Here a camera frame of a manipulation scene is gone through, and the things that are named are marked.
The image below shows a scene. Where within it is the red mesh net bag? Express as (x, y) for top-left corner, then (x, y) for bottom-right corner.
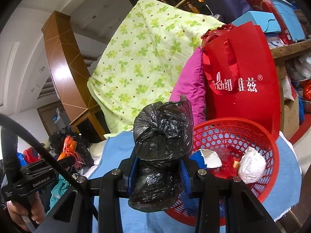
(210, 148), (240, 179)

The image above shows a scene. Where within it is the orange snack wrapper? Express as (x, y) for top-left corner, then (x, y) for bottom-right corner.
(57, 136), (78, 161)

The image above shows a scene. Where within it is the grey-black plastic bag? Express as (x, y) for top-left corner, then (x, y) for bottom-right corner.
(128, 95), (194, 212)

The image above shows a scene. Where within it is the white tissue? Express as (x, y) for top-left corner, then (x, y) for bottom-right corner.
(238, 146), (266, 184)

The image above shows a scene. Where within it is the blue toothpaste box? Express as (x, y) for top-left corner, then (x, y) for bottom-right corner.
(190, 149), (222, 169)

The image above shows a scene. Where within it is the person's left hand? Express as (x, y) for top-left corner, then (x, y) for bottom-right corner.
(6, 192), (46, 232)

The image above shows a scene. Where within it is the teal jacket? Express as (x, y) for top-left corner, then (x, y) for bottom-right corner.
(47, 175), (70, 214)

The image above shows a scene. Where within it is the large black garbage bag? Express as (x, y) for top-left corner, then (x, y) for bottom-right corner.
(48, 127), (94, 170)

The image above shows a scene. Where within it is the red woven plastic basket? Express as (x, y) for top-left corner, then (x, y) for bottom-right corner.
(166, 118), (279, 232)

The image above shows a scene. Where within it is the wooden nightstand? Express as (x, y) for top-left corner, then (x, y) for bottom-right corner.
(70, 105), (110, 143)

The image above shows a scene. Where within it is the magenta pillow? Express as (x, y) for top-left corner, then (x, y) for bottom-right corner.
(169, 47), (206, 126)

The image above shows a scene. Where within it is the blue blanket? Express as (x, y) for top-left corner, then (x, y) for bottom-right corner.
(85, 131), (302, 232)

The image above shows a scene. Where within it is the green clover quilt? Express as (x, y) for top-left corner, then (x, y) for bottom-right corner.
(87, 0), (221, 133)

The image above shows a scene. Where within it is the red shopping bag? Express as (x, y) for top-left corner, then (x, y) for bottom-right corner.
(201, 22), (281, 139)

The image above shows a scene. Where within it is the wooden pillar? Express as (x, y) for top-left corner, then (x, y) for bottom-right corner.
(42, 11), (97, 122)

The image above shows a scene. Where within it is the cardboard box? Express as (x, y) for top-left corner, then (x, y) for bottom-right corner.
(283, 96), (299, 140)

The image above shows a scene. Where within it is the wooden shelf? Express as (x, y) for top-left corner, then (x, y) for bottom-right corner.
(270, 38), (311, 60)

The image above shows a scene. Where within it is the light blue box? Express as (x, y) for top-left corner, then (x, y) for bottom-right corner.
(232, 10), (281, 33)

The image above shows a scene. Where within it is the dark navy bag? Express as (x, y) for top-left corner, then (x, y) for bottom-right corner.
(203, 0), (252, 24)

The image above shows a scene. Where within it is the blue storage bin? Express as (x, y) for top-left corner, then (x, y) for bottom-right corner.
(271, 0), (306, 43)

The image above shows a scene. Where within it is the black cable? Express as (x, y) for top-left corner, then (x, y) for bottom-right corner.
(0, 113), (98, 219)

